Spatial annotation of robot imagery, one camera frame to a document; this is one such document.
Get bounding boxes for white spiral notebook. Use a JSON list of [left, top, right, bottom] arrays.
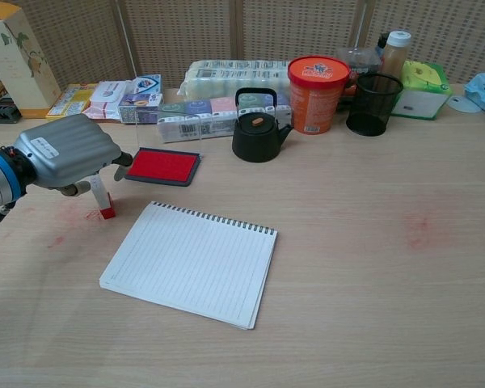
[[99, 200, 279, 331]]

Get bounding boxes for black teapot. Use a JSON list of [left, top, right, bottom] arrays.
[[231, 87, 295, 164]]

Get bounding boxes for long clear-wrapped tissue pack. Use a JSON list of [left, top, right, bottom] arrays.
[[176, 59, 294, 102]]

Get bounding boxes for red ink pad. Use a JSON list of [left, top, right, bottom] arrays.
[[124, 147, 204, 188]]

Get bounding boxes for pink wet wipes pack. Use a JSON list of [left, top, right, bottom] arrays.
[[80, 80, 138, 124]]

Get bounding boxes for brown bottle white cap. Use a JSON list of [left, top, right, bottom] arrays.
[[377, 30, 412, 94]]

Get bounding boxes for wooden perforated folding screen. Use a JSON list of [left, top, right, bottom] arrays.
[[0, 0, 485, 98]]

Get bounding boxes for red and white stamp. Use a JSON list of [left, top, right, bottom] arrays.
[[89, 175, 117, 221]]

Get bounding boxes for small purple box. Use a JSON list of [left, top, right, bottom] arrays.
[[118, 92, 164, 124]]

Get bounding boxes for orange lidded tub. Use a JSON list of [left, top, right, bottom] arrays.
[[287, 55, 352, 135]]

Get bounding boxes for green tissue pack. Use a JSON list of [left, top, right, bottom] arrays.
[[390, 59, 454, 121]]

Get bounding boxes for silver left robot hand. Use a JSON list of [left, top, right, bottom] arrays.
[[12, 113, 133, 198]]

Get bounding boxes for tall cream yellow box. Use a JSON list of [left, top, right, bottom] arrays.
[[0, 7, 62, 120]]

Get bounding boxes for black mesh pen cup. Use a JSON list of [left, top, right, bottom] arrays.
[[345, 73, 404, 137]]

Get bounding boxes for clear plastic container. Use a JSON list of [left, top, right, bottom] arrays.
[[334, 46, 383, 98]]

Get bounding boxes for blue white soap box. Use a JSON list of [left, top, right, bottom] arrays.
[[129, 74, 162, 96]]

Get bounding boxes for dark bottle black cap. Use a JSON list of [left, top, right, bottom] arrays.
[[373, 32, 390, 57]]

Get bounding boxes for flat yellow box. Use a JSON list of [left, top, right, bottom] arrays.
[[45, 82, 99, 126]]

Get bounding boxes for white tissue multipack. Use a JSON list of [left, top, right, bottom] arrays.
[[156, 95, 292, 145]]

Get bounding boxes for translucent round plastic lid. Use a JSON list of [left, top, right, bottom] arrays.
[[446, 95, 482, 115]]

